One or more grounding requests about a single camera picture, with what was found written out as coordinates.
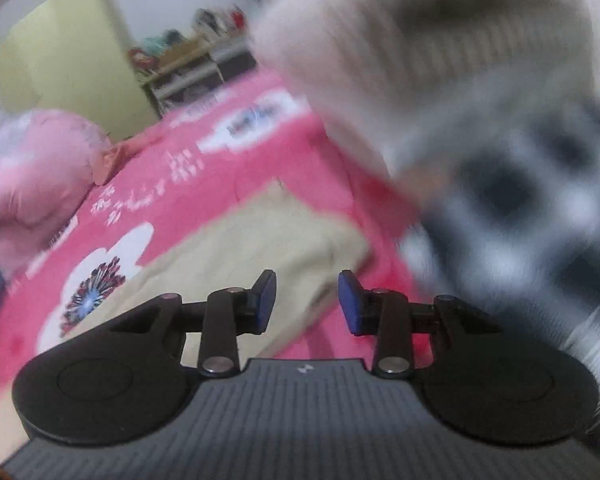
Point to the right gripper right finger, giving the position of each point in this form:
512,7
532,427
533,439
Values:
490,384

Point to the black white plaid shirt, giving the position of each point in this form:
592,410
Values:
518,233

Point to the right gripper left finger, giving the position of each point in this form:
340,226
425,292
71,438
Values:
131,375

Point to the pink white knit sweater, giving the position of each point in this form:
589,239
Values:
403,83

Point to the pink grey rolled duvet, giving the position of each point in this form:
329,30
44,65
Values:
46,171

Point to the yellow green wardrobe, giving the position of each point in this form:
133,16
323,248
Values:
73,55

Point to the beige fabric garment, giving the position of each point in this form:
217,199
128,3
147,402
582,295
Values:
272,230

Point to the salmon cloth on bed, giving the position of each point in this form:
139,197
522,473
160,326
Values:
107,163

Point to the pink floral bed sheet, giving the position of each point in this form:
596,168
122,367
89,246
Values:
205,160

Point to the cluttered white shelf desk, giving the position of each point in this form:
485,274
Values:
175,70

